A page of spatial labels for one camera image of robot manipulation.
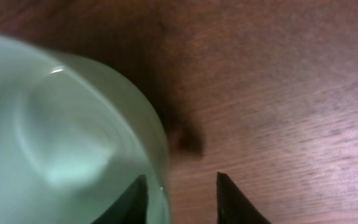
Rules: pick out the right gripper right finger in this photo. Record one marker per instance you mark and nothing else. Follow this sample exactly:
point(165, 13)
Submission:
point(233, 206)

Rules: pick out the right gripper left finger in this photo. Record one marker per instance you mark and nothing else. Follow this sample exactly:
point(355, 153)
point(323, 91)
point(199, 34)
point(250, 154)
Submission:
point(130, 207)

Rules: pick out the green bowl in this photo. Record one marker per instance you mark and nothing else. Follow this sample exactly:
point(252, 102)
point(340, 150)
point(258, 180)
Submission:
point(74, 134)

